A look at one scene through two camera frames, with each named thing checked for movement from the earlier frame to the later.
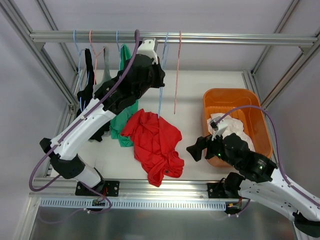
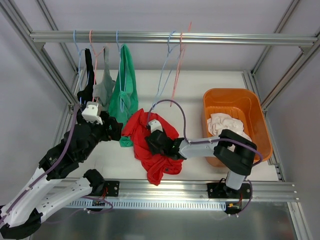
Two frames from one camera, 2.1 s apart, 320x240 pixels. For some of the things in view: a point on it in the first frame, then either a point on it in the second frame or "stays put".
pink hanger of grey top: x=96 y=57 stays put
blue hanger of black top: x=79 y=60 stays put
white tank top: x=234 y=126 stays put
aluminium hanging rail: x=178 y=37 stays put
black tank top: x=86 y=94 stays put
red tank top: x=154 y=140 stays put
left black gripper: x=155 y=72 → x=110 y=125
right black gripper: x=208 y=150 → x=155 y=139
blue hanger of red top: x=163 y=74 → x=169 y=52
